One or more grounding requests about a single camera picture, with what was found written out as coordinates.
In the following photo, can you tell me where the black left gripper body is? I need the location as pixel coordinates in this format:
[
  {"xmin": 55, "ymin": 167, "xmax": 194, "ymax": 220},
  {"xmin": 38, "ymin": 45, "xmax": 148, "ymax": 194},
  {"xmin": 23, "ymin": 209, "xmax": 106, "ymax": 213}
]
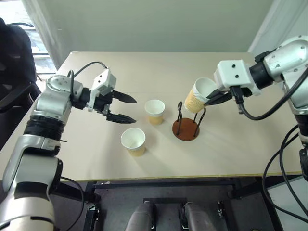
[{"xmin": 92, "ymin": 90, "xmax": 115, "ymax": 121}]

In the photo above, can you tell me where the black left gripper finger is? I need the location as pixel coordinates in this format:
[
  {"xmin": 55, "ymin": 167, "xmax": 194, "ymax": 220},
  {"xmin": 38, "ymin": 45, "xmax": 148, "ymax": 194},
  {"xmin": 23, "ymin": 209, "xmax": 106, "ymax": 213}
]
[
  {"xmin": 112, "ymin": 90, "xmax": 138, "ymax": 104},
  {"xmin": 105, "ymin": 112, "xmax": 137, "ymax": 125}
]

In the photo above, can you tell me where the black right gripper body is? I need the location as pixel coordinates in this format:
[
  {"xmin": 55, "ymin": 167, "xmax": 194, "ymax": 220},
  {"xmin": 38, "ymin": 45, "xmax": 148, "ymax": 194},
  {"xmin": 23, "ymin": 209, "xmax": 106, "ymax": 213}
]
[{"xmin": 215, "ymin": 84, "xmax": 252, "ymax": 103}]

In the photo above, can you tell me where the ribbed brown paper cup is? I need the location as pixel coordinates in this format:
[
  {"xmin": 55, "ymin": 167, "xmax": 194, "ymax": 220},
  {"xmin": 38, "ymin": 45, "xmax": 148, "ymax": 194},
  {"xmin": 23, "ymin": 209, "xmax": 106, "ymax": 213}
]
[
  {"xmin": 144, "ymin": 99, "xmax": 166, "ymax": 126},
  {"xmin": 184, "ymin": 77, "xmax": 217, "ymax": 114},
  {"xmin": 120, "ymin": 128, "xmax": 147, "ymax": 157}
]

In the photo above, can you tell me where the white curtain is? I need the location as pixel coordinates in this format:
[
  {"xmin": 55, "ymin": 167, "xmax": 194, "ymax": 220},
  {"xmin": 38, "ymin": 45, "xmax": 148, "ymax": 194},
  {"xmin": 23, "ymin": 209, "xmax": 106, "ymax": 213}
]
[
  {"xmin": 21, "ymin": 0, "xmax": 64, "ymax": 71},
  {"xmin": 247, "ymin": 0, "xmax": 308, "ymax": 52}
]

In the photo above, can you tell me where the window with blinds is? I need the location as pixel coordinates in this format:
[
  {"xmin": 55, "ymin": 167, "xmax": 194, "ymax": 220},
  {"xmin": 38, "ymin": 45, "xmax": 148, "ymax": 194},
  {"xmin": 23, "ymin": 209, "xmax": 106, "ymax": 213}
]
[{"xmin": 9, "ymin": 0, "xmax": 57, "ymax": 82}]

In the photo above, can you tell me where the black office chair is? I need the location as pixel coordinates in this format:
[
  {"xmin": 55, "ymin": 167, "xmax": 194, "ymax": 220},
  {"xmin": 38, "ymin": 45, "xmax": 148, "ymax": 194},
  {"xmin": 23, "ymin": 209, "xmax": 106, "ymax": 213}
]
[{"xmin": 0, "ymin": 17, "xmax": 43, "ymax": 150}]

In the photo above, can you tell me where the dark rounded robot foot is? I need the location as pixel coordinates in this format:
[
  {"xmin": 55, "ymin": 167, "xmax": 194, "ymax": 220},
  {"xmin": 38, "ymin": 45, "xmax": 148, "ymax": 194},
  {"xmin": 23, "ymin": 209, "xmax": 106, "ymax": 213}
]
[
  {"xmin": 184, "ymin": 203, "xmax": 217, "ymax": 231},
  {"xmin": 125, "ymin": 203, "xmax": 157, "ymax": 231}
]

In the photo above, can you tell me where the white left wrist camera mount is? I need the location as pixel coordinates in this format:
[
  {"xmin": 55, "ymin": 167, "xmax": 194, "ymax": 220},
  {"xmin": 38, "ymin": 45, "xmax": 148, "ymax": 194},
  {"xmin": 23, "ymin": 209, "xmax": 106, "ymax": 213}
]
[{"xmin": 87, "ymin": 68, "xmax": 117, "ymax": 113}]

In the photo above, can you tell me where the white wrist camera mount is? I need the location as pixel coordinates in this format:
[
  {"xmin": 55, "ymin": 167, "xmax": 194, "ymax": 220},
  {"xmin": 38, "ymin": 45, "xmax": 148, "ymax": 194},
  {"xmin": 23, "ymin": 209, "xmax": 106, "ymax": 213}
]
[
  {"xmin": 87, "ymin": 68, "xmax": 117, "ymax": 113},
  {"xmin": 213, "ymin": 59, "xmax": 262, "ymax": 97}
]

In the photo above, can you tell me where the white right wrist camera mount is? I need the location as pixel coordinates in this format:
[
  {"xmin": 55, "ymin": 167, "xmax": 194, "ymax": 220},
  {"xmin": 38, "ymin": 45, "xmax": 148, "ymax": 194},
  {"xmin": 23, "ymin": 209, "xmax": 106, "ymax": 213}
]
[{"xmin": 213, "ymin": 59, "xmax": 262, "ymax": 97}]

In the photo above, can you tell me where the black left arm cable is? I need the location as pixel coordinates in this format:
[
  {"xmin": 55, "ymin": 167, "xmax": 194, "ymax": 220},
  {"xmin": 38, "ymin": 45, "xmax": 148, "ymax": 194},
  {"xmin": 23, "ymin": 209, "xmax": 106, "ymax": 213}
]
[{"xmin": 67, "ymin": 61, "xmax": 109, "ymax": 97}]

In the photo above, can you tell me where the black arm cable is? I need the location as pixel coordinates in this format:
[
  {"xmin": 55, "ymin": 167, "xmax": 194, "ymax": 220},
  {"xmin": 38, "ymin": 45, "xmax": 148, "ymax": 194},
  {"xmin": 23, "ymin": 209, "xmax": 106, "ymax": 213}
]
[
  {"xmin": 230, "ymin": 71, "xmax": 308, "ymax": 121},
  {"xmin": 67, "ymin": 61, "xmax": 109, "ymax": 97}
]

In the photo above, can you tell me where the wire cup holder brown base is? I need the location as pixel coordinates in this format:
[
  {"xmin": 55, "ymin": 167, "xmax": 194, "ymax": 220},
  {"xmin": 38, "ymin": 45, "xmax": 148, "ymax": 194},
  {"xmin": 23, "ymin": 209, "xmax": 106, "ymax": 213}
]
[{"xmin": 172, "ymin": 101, "xmax": 207, "ymax": 141}]

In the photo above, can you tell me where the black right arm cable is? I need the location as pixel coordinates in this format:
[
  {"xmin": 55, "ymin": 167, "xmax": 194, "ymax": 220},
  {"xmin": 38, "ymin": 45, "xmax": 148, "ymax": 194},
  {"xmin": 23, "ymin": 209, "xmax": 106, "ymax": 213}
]
[{"xmin": 230, "ymin": 71, "xmax": 308, "ymax": 121}]

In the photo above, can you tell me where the black hanging cable bundle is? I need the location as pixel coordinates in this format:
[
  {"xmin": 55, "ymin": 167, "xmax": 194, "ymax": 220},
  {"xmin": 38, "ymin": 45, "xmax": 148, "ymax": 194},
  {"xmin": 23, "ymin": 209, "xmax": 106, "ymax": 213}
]
[{"xmin": 262, "ymin": 124, "xmax": 308, "ymax": 226}]

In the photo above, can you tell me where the black body cable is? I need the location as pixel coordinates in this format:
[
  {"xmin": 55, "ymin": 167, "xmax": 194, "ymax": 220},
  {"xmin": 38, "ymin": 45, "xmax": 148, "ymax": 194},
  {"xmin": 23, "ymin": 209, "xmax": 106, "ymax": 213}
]
[{"xmin": 59, "ymin": 176, "xmax": 85, "ymax": 231}]

